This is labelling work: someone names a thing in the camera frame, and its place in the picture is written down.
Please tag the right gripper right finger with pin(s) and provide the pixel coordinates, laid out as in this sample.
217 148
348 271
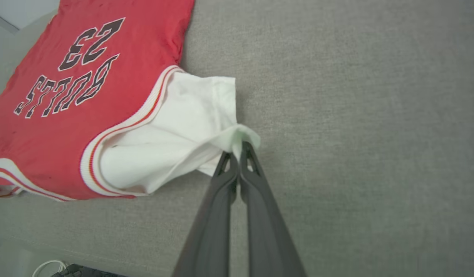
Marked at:
265 223

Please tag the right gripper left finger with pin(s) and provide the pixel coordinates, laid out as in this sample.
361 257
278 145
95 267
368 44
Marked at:
211 223

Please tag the red white basketball jersey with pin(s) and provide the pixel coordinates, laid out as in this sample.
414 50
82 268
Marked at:
86 96

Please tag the dark grey floor object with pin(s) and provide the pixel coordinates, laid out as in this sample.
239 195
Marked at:
86 271

